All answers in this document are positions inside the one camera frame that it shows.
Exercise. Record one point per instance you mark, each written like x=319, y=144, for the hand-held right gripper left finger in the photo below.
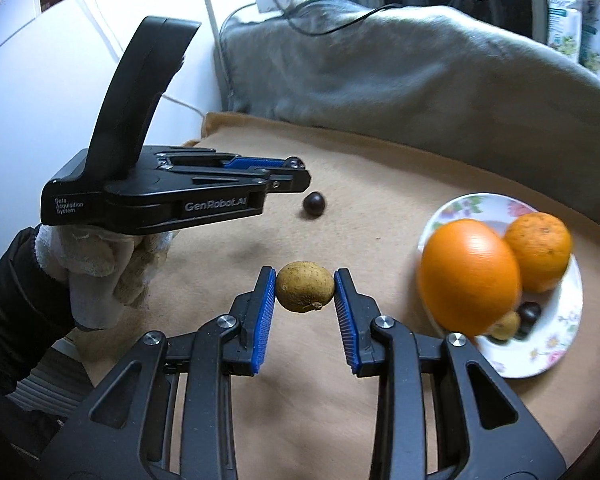
x=265, y=320

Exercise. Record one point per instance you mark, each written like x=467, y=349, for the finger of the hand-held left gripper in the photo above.
x=290, y=182
x=250, y=162

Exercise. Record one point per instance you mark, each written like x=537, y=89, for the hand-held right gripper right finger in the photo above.
x=347, y=330

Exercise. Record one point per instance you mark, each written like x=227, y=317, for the yellow-brown longan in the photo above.
x=507, y=327
x=305, y=285

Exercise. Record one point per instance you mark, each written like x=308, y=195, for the large smooth orange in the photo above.
x=465, y=275

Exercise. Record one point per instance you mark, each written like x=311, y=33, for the white floral plate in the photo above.
x=545, y=340

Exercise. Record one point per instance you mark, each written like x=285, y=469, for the mandarin with green stem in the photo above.
x=540, y=250

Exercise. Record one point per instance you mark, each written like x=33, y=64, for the person's left forearm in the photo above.
x=20, y=310

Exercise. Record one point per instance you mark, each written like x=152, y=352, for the person's left hand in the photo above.
x=95, y=270

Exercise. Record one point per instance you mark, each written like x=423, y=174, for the dark brown chestnut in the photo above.
x=529, y=312
x=314, y=204

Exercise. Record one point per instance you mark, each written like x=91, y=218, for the tan fleece blanket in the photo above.
x=380, y=185

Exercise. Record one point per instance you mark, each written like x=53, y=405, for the grey blanket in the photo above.
x=405, y=70

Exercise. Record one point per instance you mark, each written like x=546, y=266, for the grey ribbed cloth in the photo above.
x=55, y=385

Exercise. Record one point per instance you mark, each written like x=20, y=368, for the floral refill pouch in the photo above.
x=562, y=10
x=594, y=35

